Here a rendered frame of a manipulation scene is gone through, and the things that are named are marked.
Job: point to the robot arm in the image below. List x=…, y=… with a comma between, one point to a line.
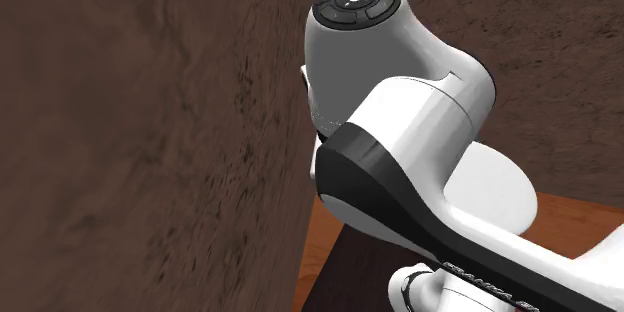
x=414, y=121

